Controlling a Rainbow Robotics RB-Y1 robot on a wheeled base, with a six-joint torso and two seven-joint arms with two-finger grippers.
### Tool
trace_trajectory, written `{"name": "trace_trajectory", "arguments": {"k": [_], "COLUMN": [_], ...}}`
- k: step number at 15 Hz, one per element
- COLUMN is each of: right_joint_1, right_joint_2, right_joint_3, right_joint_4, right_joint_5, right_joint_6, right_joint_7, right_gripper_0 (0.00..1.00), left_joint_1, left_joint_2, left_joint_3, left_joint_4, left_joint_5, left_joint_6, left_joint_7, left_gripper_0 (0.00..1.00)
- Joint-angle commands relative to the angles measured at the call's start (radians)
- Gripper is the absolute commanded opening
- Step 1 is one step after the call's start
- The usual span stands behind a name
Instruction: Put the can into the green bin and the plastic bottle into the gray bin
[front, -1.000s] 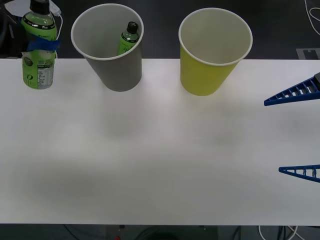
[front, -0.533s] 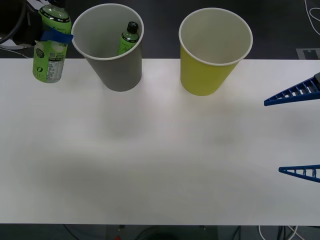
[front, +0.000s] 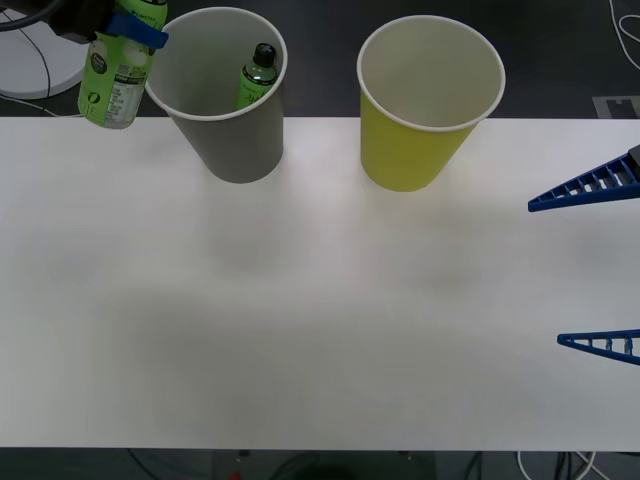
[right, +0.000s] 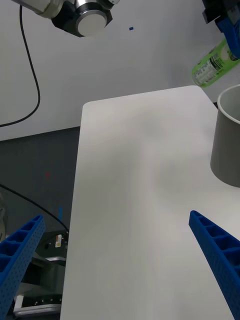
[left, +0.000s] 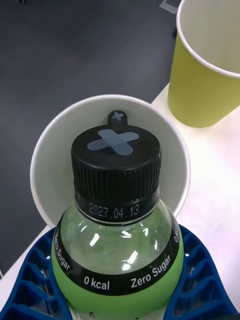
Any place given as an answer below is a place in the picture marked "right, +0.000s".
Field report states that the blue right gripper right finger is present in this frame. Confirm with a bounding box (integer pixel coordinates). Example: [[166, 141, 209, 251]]
[[188, 210, 240, 320]]

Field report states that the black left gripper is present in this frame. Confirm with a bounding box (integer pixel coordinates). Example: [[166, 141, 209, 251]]
[[202, 0, 240, 59]]

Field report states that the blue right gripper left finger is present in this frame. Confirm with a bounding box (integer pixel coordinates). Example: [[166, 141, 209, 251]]
[[0, 214, 47, 320]]

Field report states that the grey plastic waste bin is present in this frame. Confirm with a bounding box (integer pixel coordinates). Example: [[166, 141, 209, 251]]
[[210, 84, 240, 188]]

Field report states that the green bottle with black cap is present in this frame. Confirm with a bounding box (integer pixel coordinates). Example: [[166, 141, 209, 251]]
[[191, 39, 240, 89]]

